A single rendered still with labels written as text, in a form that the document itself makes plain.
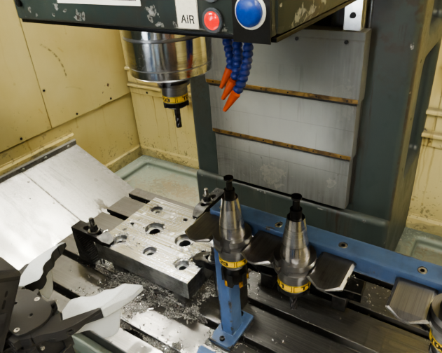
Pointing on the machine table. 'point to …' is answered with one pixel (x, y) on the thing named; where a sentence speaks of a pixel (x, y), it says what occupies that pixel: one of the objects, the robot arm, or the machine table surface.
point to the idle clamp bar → (340, 300)
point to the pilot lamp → (211, 20)
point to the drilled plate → (183, 279)
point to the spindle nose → (167, 56)
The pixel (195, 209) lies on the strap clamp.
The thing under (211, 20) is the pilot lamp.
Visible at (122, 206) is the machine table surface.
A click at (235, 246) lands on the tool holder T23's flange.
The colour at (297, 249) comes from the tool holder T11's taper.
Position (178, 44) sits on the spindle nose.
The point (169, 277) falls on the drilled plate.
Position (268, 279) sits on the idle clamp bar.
